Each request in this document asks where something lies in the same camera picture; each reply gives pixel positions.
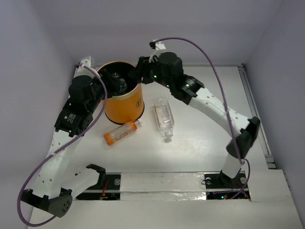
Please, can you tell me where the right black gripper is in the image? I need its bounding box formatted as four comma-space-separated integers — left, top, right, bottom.
128, 54, 173, 89

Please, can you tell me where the slim clear plastic bottle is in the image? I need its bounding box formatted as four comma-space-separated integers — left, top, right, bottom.
112, 73, 127, 96

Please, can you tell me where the orange label plastic bottle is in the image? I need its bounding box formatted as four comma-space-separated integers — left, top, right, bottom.
103, 119, 142, 146

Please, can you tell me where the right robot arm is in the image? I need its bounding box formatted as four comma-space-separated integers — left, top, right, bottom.
128, 52, 260, 187

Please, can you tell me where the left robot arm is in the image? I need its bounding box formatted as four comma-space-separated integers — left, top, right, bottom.
17, 65, 108, 218

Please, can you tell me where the orange cylindrical bin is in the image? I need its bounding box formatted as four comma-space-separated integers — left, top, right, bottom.
98, 61, 145, 125

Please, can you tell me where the square clear plastic bottle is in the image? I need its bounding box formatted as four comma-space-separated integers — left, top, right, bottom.
153, 97, 174, 142

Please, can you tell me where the silver taped base bar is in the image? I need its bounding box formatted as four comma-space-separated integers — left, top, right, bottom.
76, 172, 251, 201

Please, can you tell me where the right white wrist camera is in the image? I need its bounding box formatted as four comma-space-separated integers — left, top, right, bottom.
149, 40, 166, 58

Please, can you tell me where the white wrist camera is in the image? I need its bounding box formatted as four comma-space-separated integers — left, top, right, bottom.
77, 56, 95, 75
149, 40, 166, 58

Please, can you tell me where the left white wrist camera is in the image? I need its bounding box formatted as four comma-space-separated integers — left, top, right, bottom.
77, 56, 95, 75

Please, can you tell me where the aluminium rail right edge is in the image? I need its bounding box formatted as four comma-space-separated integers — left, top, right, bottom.
237, 64, 277, 169

